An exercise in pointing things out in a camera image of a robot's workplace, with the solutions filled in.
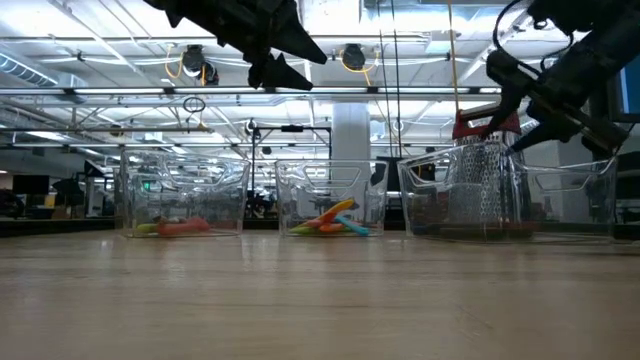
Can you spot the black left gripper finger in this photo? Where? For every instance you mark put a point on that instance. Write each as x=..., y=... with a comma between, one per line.
x=280, y=75
x=300, y=45

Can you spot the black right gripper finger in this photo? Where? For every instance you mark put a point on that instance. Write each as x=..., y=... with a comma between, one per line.
x=505, y=110
x=540, y=135

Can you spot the clear plastic bin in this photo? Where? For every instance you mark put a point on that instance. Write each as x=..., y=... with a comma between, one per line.
x=300, y=190
x=575, y=210
x=150, y=200

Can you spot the yellow silicone spatula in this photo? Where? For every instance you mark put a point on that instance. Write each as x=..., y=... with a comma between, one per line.
x=337, y=209

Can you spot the pink silicone spatula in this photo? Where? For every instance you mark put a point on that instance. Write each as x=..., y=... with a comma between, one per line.
x=312, y=223

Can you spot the green silicone spatula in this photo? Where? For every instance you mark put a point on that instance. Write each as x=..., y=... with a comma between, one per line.
x=302, y=230

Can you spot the orange silicone spatula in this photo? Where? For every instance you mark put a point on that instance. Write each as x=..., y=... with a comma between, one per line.
x=330, y=228

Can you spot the blue silicone spatula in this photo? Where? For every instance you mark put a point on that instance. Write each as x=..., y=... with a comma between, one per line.
x=352, y=227

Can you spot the lime green silicone spoon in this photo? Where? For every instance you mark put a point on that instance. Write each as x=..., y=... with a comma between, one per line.
x=145, y=228

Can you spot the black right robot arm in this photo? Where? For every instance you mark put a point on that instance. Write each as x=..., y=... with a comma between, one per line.
x=600, y=40

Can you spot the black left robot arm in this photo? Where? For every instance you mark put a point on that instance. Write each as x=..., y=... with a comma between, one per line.
x=190, y=10

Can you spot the grey workstation cart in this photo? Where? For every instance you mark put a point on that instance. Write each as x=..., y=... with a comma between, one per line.
x=598, y=115

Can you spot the red metal box grater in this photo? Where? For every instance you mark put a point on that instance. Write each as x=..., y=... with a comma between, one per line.
x=480, y=165

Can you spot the computer monitor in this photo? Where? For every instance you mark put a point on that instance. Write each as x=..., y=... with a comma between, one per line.
x=631, y=90

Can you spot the white pillar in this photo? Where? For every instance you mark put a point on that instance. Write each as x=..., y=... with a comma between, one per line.
x=350, y=130

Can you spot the dark background workstation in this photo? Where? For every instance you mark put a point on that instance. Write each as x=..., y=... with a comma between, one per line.
x=67, y=190

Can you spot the black background monitor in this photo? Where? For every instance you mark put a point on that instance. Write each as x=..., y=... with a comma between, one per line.
x=30, y=184

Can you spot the black background rig frame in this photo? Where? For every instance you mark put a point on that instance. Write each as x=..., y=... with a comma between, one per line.
x=292, y=128

